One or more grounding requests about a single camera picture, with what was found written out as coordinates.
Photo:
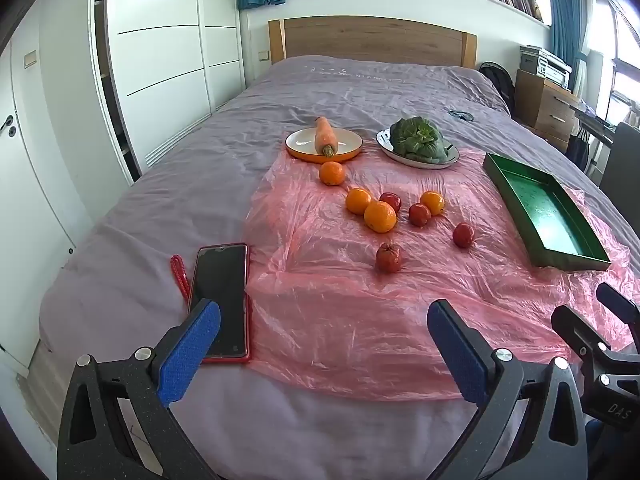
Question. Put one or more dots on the white plate dark rim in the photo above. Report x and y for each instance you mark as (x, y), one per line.
(385, 142)

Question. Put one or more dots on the black bag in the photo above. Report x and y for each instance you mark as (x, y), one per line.
(579, 150)

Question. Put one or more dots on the orange rimmed white plate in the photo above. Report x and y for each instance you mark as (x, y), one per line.
(300, 142)

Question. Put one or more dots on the pink plastic sheet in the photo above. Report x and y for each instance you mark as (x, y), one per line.
(325, 310)

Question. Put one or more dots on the grey chair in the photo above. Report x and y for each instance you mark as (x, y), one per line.
(622, 160)

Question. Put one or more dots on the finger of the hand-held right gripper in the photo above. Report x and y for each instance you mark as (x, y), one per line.
(617, 301)
(575, 325)

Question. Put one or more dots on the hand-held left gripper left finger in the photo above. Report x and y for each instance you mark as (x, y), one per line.
(192, 340)

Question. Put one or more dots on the red tomato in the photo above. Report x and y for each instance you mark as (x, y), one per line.
(389, 258)
(419, 214)
(463, 235)

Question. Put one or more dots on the white printer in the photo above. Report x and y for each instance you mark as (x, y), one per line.
(542, 65)

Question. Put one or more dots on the large orange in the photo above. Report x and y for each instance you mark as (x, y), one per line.
(380, 217)

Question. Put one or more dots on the white door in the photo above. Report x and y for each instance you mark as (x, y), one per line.
(35, 200)

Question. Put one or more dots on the smartphone in red case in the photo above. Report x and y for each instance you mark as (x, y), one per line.
(220, 280)

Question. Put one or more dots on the white wardrobe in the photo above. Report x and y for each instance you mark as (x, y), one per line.
(160, 60)

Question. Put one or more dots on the green bok choy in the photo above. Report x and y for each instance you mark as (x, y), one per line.
(417, 140)

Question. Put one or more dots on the carrot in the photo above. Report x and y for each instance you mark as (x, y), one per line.
(326, 135)

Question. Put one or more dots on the green rectangular tray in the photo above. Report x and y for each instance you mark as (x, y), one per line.
(545, 210)

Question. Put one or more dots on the cluttered desk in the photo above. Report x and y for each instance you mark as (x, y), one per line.
(595, 120)

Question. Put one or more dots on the black backpack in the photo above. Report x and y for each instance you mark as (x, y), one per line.
(497, 85)

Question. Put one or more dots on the wooden headboard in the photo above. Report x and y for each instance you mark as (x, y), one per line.
(370, 40)

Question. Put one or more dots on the wooden dresser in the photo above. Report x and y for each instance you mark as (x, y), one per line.
(542, 105)

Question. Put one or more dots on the small red apple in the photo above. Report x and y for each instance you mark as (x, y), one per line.
(391, 201)

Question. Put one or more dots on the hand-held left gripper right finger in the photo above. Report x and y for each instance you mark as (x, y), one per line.
(455, 345)

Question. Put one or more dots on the red tomato front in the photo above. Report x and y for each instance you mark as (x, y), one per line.
(389, 258)

